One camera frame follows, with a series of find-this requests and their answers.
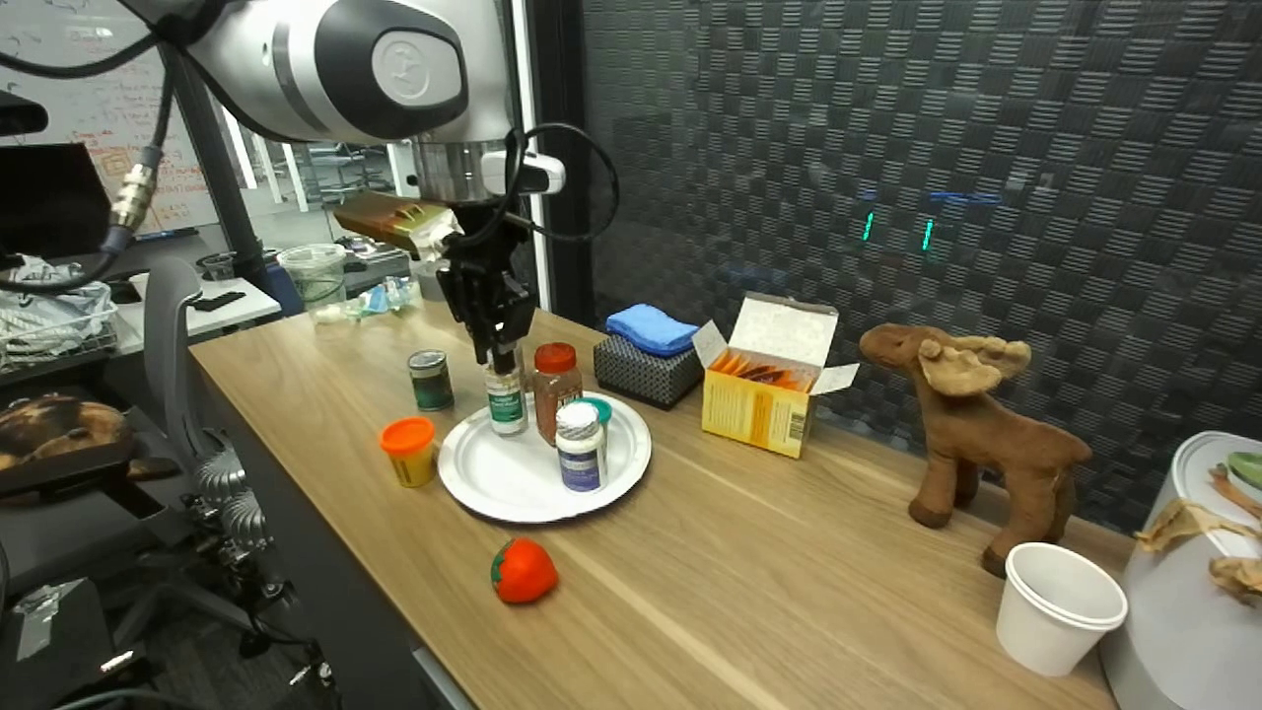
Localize white paper plate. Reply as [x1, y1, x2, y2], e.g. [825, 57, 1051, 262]
[434, 385, 660, 529]

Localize pill bottle with green label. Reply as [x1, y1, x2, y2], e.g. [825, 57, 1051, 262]
[486, 372, 533, 441]

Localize yellow container with orange lid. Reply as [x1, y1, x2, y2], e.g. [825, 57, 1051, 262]
[380, 415, 440, 493]

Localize black monitor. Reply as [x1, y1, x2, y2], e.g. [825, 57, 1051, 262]
[0, 135, 122, 259]

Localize brown moose plush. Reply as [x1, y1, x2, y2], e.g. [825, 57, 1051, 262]
[854, 320, 1097, 579]

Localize brown patterned cushion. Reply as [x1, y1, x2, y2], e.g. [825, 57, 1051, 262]
[0, 389, 135, 495]

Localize green tin can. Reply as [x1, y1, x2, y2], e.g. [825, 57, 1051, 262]
[402, 345, 457, 415]

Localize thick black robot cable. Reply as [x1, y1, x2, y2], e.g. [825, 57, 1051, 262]
[0, 52, 182, 301]

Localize black camera cable loop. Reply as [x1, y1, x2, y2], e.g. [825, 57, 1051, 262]
[505, 119, 622, 247]

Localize small green object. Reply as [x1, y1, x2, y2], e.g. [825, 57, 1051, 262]
[1217, 445, 1262, 493]

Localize open yellow cardboard box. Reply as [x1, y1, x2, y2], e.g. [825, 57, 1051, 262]
[690, 293, 862, 460]

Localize pile of grey clothes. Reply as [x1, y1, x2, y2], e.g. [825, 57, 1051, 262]
[0, 251, 122, 372]

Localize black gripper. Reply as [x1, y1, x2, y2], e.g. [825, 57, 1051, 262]
[436, 193, 541, 378]

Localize white pill bottle purple label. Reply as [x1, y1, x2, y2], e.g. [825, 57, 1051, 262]
[552, 397, 606, 493]

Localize spice bottle with orange lid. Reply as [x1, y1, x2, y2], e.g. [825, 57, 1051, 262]
[528, 337, 586, 448]

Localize grey patterned block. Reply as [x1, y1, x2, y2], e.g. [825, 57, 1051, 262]
[586, 332, 704, 410]

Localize gold foil wrapped box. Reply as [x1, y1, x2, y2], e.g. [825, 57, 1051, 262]
[330, 193, 466, 262]

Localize grey office chair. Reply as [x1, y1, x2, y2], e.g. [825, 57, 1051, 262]
[76, 247, 344, 710]

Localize black bag with tag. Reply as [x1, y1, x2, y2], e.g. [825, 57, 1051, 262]
[0, 566, 150, 710]

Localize clear plastic tub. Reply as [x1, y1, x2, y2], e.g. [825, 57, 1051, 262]
[277, 241, 352, 316]

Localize white paper cup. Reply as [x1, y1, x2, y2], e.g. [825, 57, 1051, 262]
[990, 537, 1130, 683]

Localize blue folded cloth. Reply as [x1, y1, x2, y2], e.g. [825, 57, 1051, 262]
[598, 301, 703, 362]

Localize brown dried scraps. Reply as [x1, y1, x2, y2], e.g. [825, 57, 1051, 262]
[1130, 460, 1262, 608]

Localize white camera with black face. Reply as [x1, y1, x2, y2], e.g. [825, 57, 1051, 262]
[505, 148, 570, 201]

